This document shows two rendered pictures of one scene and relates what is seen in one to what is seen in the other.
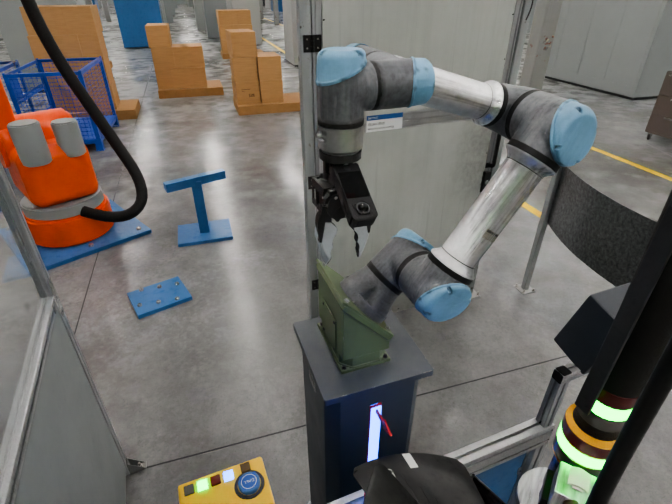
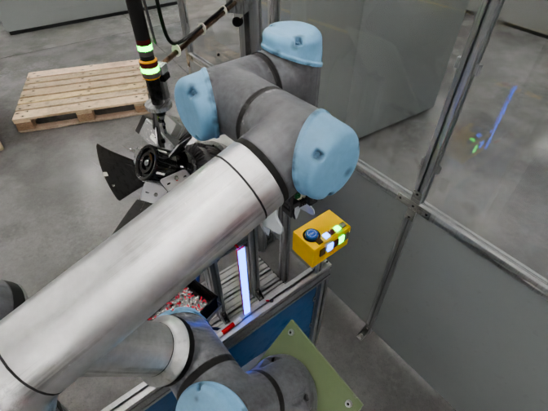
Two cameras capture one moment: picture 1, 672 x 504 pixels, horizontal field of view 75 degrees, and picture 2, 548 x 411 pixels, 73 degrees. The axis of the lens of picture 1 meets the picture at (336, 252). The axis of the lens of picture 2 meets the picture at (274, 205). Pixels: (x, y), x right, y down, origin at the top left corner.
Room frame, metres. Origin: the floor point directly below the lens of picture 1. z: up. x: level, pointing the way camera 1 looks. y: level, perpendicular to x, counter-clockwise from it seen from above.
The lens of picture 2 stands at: (1.15, -0.16, 1.95)
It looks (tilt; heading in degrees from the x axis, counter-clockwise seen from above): 45 degrees down; 164
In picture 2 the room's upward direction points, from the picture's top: straight up
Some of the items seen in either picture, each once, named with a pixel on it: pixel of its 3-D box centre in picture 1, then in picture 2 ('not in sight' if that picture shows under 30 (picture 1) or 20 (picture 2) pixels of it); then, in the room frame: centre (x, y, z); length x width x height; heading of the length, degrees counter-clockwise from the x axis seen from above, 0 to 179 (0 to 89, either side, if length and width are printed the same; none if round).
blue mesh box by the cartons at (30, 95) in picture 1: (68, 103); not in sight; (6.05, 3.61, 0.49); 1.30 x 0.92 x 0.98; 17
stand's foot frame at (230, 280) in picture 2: not in sight; (233, 306); (0.02, -0.07, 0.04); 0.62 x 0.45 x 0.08; 112
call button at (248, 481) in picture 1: (249, 483); (311, 234); (0.46, 0.16, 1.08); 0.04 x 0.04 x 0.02
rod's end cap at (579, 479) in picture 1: (576, 484); not in sight; (0.19, -0.19, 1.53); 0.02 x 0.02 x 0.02; 57
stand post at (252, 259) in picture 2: not in sight; (249, 233); (-0.03, 0.05, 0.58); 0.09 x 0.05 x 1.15; 22
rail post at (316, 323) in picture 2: not in sight; (314, 326); (0.43, 0.24, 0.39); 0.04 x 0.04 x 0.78; 22
